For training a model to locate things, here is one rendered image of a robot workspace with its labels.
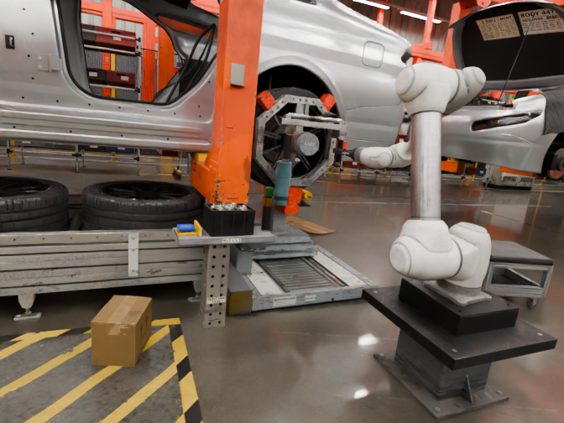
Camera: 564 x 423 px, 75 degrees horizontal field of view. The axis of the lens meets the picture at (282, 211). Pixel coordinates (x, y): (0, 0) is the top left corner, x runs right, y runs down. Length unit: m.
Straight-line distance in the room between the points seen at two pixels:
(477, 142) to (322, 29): 2.32
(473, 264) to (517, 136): 2.91
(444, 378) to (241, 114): 1.36
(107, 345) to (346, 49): 2.14
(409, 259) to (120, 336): 1.07
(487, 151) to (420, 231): 3.02
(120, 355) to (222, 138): 0.98
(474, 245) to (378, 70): 1.65
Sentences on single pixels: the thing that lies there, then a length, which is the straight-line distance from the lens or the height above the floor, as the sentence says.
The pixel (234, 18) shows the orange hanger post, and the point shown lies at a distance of 1.79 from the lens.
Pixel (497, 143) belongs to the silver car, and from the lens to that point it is 4.26.
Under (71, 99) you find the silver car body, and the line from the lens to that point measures 2.23.
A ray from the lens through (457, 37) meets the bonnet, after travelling 5.61.
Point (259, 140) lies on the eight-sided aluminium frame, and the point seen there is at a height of 0.84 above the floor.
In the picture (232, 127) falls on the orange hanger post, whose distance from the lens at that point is 1.74.
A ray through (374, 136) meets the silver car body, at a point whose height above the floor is 0.93.
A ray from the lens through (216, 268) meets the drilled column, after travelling 1.67.
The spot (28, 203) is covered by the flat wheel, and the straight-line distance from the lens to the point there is 2.02.
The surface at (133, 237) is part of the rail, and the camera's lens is 1.84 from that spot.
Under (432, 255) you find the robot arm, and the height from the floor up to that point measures 0.57.
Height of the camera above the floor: 0.94
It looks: 13 degrees down
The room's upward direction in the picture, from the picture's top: 6 degrees clockwise
